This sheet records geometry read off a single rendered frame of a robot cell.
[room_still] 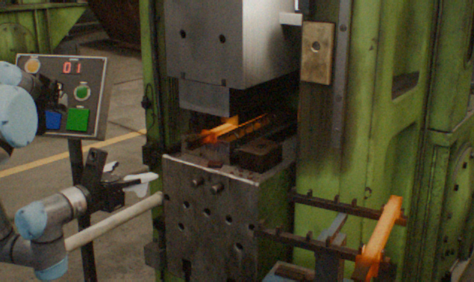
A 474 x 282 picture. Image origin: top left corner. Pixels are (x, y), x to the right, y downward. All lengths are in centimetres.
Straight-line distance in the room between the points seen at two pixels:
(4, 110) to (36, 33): 543
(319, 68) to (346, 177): 34
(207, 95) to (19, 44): 488
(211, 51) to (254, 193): 43
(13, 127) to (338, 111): 90
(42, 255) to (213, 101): 67
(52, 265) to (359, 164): 87
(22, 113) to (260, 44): 77
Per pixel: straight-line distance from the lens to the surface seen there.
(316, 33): 153
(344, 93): 154
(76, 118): 186
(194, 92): 166
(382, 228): 128
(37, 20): 642
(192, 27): 162
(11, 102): 105
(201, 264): 182
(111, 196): 137
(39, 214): 126
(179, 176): 172
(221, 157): 166
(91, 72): 189
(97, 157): 134
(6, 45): 634
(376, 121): 153
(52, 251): 130
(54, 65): 196
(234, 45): 154
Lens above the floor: 156
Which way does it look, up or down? 20 degrees down
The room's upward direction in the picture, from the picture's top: straight up
